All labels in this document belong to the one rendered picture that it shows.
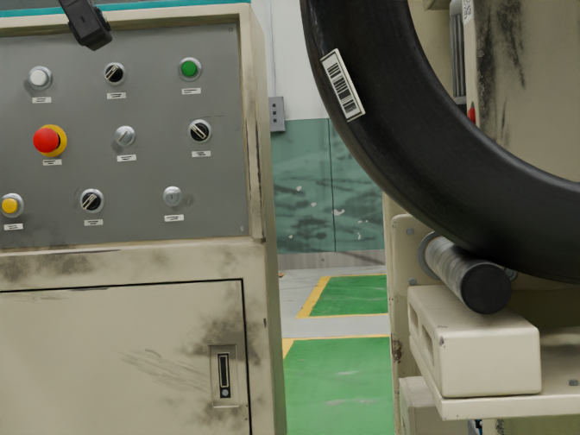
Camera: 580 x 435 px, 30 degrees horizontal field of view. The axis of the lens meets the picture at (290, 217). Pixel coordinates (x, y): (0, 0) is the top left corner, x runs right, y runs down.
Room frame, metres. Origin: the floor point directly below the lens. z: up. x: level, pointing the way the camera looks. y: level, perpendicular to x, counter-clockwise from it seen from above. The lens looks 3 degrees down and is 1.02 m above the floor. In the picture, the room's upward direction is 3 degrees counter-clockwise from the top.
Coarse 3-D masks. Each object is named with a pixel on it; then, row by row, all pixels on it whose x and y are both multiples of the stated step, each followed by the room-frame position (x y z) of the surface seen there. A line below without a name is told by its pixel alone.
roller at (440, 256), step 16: (432, 240) 1.27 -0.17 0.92; (448, 240) 1.21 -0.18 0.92; (432, 256) 1.19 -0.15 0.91; (448, 256) 1.08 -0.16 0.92; (464, 256) 1.02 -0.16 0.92; (448, 272) 1.04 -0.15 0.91; (464, 272) 0.95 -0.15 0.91; (480, 272) 0.93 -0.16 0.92; (496, 272) 0.93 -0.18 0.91; (464, 288) 0.94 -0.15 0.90; (480, 288) 0.93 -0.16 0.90; (496, 288) 0.93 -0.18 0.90; (464, 304) 0.95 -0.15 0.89; (480, 304) 0.93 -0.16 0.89; (496, 304) 0.93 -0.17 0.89
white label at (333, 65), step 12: (336, 48) 0.92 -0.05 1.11; (324, 60) 0.95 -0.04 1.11; (336, 60) 0.93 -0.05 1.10; (336, 72) 0.94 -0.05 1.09; (336, 84) 0.95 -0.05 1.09; (348, 84) 0.92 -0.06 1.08; (336, 96) 0.96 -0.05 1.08; (348, 96) 0.93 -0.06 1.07; (348, 108) 0.94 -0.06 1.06; (360, 108) 0.92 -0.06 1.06; (348, 120) 0.95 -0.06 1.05
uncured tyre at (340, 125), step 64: (320, 0) 0.95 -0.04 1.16; (384, 0) 0.92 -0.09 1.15; (320, 64) 0.97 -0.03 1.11; (384, 64) 0.92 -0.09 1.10; (384, 128) 0.94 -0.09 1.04; (448, 128) 0.92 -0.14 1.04; (448, 192) 0.93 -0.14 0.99; (512, 192) 0.92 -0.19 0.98; (576, 192) 0.91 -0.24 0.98; (512, 256) 0.95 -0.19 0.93; (576, 256) 0.93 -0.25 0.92
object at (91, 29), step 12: (60, 0) 1.03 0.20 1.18; (72, 0) 1.03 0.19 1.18; (84, 0) 1.03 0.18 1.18; (72, 12) 1.03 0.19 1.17; (84, 12) 1.03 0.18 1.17; (96, 12) 1.04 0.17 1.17; (72, 24) 1.03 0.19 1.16; (84, 24) 1.03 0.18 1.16; (96, 24) 1.03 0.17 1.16; (108, 24) 1.06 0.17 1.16; (84, 36) 1.03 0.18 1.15; (96, 36) 1.03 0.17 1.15; (108, 36) 1.05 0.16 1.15; (96, 48) 1.06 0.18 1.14
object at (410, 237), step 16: (400, 224) 1.28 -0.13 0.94; (416, 224) 1.28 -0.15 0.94; (400, 240) 1.28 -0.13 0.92; (416, 240) 1.28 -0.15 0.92; (400, 256) 1.28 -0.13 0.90; (416, 256) 1.28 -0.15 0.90; (400, 272) 1.28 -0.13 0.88; (416, 272) 1.28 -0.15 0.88; (432, 272) 1.28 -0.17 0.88; (512, 272) 1.28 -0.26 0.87; (400, 288) 1.28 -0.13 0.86; (512, 288) 1.28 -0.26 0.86; (528, 288) 1.28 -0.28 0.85; (544, 288) 1.28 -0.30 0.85; (560, 288) 1.28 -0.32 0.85
